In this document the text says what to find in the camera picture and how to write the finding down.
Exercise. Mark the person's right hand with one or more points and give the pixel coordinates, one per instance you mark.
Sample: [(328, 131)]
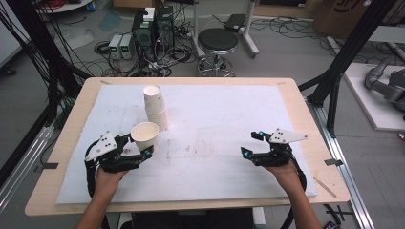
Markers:
[(288, 178)]

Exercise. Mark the white floral paper cup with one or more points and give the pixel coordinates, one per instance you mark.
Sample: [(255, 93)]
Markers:
[(144, 133)]

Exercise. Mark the thin wooden stick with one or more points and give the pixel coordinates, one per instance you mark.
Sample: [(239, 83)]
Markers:
[(324, 187)]

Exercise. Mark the black metal frame stand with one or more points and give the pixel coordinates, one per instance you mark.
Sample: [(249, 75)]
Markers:
[(344, 57), (41, 51)]

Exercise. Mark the flat black device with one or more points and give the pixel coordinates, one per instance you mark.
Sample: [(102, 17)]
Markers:
[(235, 23)]

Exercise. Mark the grey power supply unit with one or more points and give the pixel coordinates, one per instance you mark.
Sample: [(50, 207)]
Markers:
[(114, 46), (126, 46)]

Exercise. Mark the wooden desk with white legs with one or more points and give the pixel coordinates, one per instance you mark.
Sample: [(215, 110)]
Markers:
[(250, 28)]

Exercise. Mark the black tape strip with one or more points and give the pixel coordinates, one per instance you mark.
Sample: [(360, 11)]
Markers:
[(51, 165), (333, 162)]

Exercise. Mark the stack of paper cups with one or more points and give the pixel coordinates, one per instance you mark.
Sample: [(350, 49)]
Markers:
[(156, 108)]

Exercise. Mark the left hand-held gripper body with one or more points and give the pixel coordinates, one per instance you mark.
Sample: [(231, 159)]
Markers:
[(110, 160)]

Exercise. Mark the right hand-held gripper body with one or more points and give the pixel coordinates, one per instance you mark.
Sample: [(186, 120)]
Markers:
[(277, 157)]

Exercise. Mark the large brown cardboard box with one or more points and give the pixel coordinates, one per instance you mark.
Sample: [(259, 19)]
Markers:
[(350, 19)]

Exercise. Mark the black round stool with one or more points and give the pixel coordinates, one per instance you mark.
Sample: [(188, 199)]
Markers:
[(218, 39)]

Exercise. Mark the white foam table mat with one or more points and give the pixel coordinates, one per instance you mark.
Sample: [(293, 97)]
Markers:
[(216, 127)]

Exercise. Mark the white floor platform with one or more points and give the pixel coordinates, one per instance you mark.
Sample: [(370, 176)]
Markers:
[(372, 108)]

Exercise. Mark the black computer tower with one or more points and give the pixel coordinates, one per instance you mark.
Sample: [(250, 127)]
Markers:
[(144, 35), (165, 27)]

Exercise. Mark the small white box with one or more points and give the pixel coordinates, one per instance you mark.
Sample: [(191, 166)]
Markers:
[(149, 14)]

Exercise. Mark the person's left hand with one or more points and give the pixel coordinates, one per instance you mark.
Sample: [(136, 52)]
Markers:
[(108, 181)]

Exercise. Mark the aluminium floor rail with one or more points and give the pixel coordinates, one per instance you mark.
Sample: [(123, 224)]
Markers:
[(344, 175), (22, 171)]

